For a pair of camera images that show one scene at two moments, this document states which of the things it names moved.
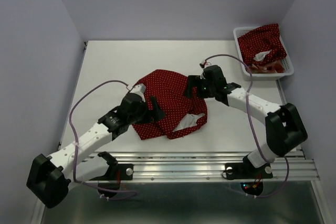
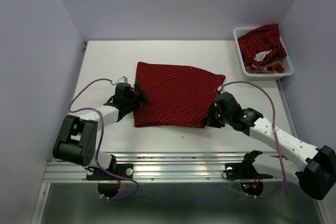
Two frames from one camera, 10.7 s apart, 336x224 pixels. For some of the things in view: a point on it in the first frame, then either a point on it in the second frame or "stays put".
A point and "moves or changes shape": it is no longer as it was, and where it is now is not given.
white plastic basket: [238, 31] stays put
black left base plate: [118, 172] stays put
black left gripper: [157, 113] → [142, 96]
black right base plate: [242, 171] stays put
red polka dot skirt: [182, 115] moves or changes shape
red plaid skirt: [275, 66] stays put
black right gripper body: [206, 89] → [216, 119]
